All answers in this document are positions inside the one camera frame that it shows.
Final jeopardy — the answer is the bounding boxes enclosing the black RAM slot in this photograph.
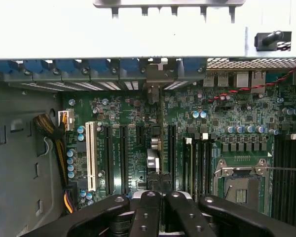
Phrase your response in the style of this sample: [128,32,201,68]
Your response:
[285,135,296,225]
[195,138,204,196]
[203,133,213,196]
[273,135,285,223]

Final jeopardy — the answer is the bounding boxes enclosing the black long expansion slot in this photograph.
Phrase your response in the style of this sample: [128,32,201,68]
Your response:
[119,124,129,196]
[103,124,115,196]
[168,124,178,193]

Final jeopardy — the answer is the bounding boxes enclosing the CPU socket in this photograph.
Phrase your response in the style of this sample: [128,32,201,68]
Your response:
[213,158,273,215]

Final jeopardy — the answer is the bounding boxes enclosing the black short expansion slot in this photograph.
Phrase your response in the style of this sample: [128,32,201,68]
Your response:
[136,124,146,146]

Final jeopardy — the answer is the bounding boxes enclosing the white expansion slot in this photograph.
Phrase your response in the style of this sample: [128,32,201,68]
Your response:
[85,120,99,192]

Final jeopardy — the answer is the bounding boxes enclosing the green motherboard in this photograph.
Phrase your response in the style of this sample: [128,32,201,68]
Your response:
[60,70,296,237]

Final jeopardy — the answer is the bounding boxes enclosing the thin metal locking lever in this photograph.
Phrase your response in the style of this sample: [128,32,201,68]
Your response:
[255,167,296,171]

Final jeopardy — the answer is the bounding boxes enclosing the white power connector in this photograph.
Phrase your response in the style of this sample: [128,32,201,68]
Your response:
[58,110,74,131]

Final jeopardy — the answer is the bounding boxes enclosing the open PC case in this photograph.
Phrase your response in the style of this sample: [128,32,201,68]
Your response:
[0,0,296,99]

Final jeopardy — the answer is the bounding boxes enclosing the braided yellow black wire bundle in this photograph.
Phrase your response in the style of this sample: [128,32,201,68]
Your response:
[33,113,76,214]

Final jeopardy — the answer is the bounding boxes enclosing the red black twisted wire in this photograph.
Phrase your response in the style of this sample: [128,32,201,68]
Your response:
[208,58,296,103]

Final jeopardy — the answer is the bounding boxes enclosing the black case switch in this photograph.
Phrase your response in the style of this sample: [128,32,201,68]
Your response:
[254,31,293,52]

